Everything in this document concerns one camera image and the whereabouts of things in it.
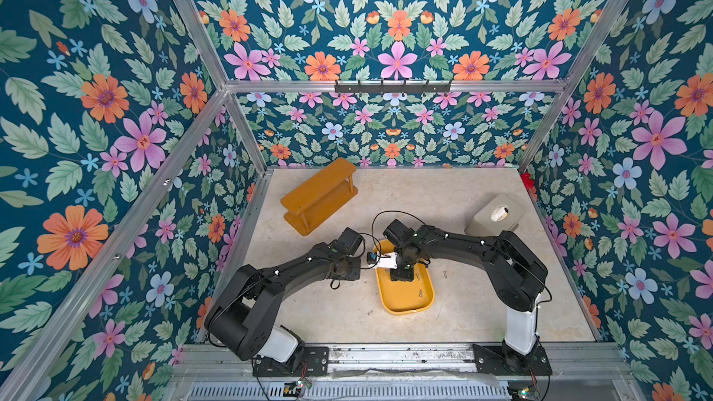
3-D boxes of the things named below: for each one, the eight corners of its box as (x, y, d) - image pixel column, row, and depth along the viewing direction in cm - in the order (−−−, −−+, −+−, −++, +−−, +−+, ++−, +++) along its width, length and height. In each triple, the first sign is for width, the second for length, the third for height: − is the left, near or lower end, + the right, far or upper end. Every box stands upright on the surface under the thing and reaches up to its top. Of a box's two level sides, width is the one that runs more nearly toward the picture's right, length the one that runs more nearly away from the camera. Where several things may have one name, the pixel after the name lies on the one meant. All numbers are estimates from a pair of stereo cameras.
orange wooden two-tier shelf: (288, 222, 105) (278, 200, 94) (344, 181, 119) (341, 157, 108) (306, 239, 100) (297, 217, 89) (362, 194, 114) (360, 170, 103)
